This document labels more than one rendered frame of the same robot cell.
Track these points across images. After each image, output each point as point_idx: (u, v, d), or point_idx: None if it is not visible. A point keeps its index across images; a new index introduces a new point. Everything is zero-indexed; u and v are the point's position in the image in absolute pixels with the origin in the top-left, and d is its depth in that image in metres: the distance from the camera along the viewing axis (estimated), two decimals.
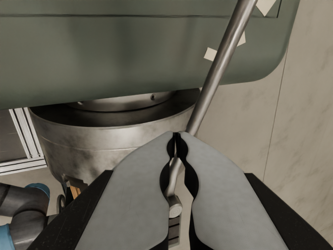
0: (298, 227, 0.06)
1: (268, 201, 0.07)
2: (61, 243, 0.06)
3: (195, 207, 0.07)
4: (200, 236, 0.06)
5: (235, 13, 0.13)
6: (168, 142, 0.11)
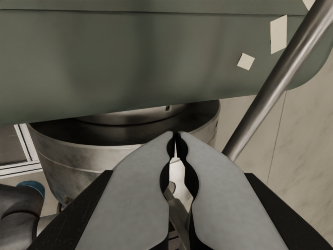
0: (298, 227, 0.06)
1: (268, 201, 0.07)
2: (61, 243, 0.06)
3: (195, 207, 0.07)
4: (200, 236, 0.06)
5: (316, 9, 0.09)
6: (168, 142, 0.11)
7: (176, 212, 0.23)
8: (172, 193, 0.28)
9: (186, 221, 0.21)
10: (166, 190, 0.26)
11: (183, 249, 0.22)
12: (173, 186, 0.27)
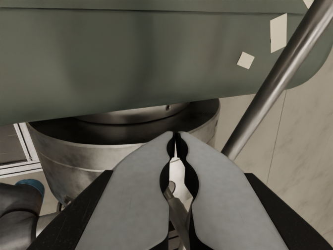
0: (298, 227, 0.06)
1: (268, 201, 0.07)
2: (61, 243, 0.06)
3: (195, 207, 0.07)
4: (200, 236, 0.06)
5: (316, 7, 0.09)
6: (168, 142, 0.11)
7: (176, 211, 0.23)
8: (172, 192, 0.28)
9: (185, 220, 0.21)
10: (165, 189, 0.26)
11: (183, 248, 0.22)
12: (173, 185, 0.27)
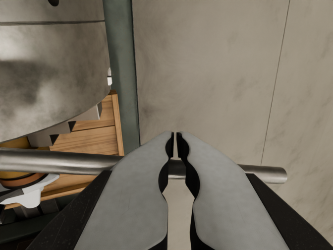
0: (299, 228, 0.06)
1: (269, 201, 0.07)
2: (60, 244, 0.06)
3: (196, 207, 0.07)
4: (201, 236, 0.06)
5: (254, 166, 0.14)
6: (166, 142, 0.11)
7: None
8: None
9: None
10: None
11: None
12: None
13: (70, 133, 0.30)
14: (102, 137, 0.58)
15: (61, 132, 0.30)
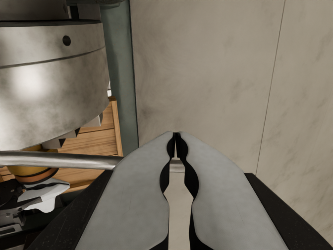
0: (298, 227, 0.06)
1: (268, 201, 0.07)
2: (61, 243, 0.06)
3: (195, 207, 0.07)
4: (200, 236, 0.06)
5: None
6: (168, 142, 0.11)
7: None
8: None
9: None
10: None
11: None
12: None
13: (76, 137, 0.36)
14: (103, 139, 0.63)
15: (68, 137, 0.35)
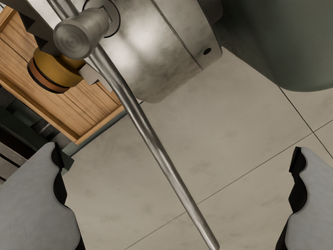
0: None
1: None
2: None
3: (294, 220, 0.07)
4: (289, 245, 0.06)
5: (211, 230, 0.21)
6: (51, 153, 0.10)
7: (104, 35, 0.15)
8: None
9: (97, 44, 0.14)
10: None
11: (65, 1, 0.12)
12: None
13: (109, 92, 0.35)
14: (101, 103, 0.61)
15: (105, 86, 0.35)
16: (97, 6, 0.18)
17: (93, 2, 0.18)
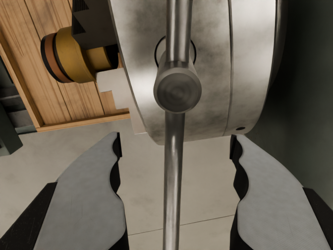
0: None
1: (327, 221, 0.07)
2: None
3: (242, 207, 0.07)
4: (242, 234, 0.06)
5: None
6: (113, 143, 0.11)
7: None
8: (158, 45, 0.16)
9: None
10: None
11: (188, 43, 0.10)
12: (159, 62, 0.17)
13: (116, 108, 0.31)
14: (89, 104, 0.56)
15: (115, 100, 0.31)
16: None
17: None
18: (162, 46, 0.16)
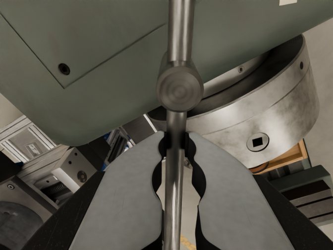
0: (306, 231, 0.06)
1: (276, 203, 0.07)
2: (53, 247, 0.06)
3: (202, 206, 0.07)
4: (206, 235, 0.06)
5: None
6: (159, 142, 0.11)
7: None
8: (253, 150, 0.31)
9: None
10: None
11: (190, 43, 0.10)
12: (262, 148, 0.30)
13: None
14: None
15: None
16: (251, 142, 0.30)
17: (249, 144, 0.30)
18: (253, 149, 0.30)
